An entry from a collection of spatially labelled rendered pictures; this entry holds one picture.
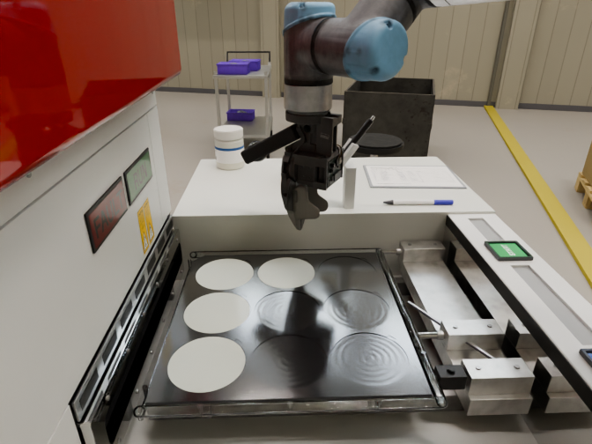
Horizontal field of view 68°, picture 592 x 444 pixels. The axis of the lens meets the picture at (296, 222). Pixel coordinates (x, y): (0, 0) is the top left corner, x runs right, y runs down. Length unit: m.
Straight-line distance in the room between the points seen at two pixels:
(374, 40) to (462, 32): 6.61
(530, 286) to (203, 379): 0.48
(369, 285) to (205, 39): 7.35
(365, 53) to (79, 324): 0.44
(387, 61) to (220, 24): 7.26
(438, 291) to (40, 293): 0.60
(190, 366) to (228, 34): 7.32
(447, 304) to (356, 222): 0.23
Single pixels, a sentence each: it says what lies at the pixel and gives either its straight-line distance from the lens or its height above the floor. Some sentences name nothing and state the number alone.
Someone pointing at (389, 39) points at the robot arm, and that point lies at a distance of 0.59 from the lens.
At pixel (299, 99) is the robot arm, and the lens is 0.67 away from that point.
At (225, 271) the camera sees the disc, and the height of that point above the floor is 0.90.
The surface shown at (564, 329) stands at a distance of 0.65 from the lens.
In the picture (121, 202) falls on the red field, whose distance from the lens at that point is 0.61.
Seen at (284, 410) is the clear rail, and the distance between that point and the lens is 0.55.
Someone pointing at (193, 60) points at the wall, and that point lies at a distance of 8.08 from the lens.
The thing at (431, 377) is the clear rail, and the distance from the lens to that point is 0.61.
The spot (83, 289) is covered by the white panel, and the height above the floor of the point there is 1.06.
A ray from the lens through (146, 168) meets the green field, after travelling 0.71.
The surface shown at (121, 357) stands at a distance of 0.59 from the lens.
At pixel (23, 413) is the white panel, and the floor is 1.03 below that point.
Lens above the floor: 1.32
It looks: 26 degrees down
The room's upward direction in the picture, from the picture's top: straight up
